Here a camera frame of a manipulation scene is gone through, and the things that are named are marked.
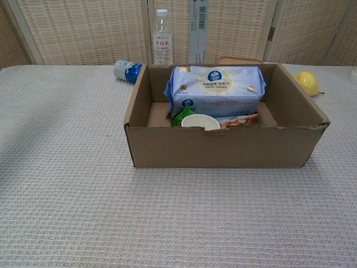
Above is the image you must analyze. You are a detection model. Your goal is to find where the green snack packet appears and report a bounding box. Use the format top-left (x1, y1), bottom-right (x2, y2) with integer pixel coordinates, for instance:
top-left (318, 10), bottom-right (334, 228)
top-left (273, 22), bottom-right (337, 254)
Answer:
top-left (170, 106), bottom-right (259, 131)

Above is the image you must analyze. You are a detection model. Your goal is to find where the white paper cup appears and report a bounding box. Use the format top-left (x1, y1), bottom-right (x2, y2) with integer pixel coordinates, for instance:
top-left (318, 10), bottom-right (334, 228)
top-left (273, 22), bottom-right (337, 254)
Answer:
top-left (181, 113), bottom-right (220, 131)

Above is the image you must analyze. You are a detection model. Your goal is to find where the light blue tissue pack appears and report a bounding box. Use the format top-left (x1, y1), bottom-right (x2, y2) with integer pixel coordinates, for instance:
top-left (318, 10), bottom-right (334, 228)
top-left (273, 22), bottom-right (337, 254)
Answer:
top-left (163, 65), bottom-right (267, 119)

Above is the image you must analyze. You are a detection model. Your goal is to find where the brown cardboard box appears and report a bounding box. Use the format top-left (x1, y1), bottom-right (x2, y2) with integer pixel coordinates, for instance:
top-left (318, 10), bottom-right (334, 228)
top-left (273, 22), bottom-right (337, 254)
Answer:
top-left (123, 63), bottom-right (331, 169)

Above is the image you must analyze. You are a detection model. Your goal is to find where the blue white drink can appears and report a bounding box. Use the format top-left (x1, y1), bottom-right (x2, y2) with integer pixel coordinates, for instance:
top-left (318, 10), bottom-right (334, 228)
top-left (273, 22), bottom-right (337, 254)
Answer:
top-left (113, 59), bottom-right (143, 84)

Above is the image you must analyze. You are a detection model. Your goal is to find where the white woven tablecloth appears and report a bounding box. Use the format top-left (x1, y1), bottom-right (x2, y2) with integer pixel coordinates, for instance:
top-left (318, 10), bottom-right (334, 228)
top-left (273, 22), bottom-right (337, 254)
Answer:
top-left (0, 63), bottom-right (357, 268)

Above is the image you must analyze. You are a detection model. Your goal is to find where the clear plastic water bottle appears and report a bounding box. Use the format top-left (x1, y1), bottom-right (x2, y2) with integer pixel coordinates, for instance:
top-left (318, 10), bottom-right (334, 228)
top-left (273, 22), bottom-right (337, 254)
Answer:
top-left (152, 8), bottom-right (174, 68)

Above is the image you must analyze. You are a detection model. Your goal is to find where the brown paper bowl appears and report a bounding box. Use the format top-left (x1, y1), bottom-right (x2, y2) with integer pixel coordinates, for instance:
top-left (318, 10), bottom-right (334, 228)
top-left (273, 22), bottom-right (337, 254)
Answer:
top-left (217, 56), bottom-right (264, 65)

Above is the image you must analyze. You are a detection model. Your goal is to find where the yellow pear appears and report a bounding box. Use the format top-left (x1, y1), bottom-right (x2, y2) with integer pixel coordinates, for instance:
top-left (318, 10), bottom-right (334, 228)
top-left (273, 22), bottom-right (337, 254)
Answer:
top-left (295, 71), bottom-right (326, 97)

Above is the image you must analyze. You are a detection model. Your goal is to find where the beige woven folding screen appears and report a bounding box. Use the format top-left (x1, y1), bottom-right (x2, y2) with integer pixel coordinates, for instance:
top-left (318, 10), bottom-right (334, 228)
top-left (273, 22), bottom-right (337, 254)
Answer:
top-left (0, 0), bottom-right (357, 69)

